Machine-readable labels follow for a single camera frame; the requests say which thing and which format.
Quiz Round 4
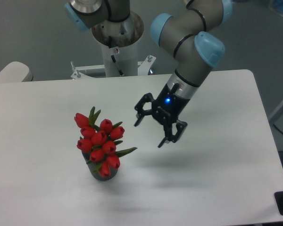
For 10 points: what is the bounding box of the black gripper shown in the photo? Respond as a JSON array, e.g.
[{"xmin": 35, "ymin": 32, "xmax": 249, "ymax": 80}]
[{"xmin": 133, "ymin": 83, "xmax": 191, "ymax": 149}]

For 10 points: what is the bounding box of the red tulip bouquet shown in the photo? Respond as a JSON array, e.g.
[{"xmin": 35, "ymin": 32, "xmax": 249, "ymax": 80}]
[{"xmin": 74, "ymin": 107, "xmax": 137, "ymax": 169}]

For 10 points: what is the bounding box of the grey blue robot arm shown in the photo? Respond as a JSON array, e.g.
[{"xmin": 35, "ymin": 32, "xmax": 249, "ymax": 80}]
[{"xmin": 65, "ymin": 0, "xmax": 233, "ymax": 143}]

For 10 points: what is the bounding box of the dark grey ribbed vase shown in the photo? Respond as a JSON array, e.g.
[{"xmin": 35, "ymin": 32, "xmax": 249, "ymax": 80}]
[{"xmin": 82, "ymin": 153, "xmax": 118, "ymax": 181}]

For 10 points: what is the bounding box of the beige chair backrest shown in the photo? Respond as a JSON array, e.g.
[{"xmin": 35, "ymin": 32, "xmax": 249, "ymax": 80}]
[{"xmin": 0, "ymin": 61, "xmax": 33, "ymax": 84}]

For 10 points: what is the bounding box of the white metal base frame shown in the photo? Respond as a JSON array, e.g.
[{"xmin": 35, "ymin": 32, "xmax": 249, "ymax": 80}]
[{"xmin": 71, "ymin": 55, "xmax": 157, "ymax": 80}]

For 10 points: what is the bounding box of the black cable on pedestal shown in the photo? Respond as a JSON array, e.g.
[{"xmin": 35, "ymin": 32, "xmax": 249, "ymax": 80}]
[{"xmin": 110, "ymin": 55, "xmax": 125, "ymax": 77}]

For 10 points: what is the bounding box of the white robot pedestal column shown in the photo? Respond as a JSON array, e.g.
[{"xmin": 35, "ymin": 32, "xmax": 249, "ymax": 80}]
[{"xmin": 92, "ymin": 11, "xmax": 144, "ymax": 74}]

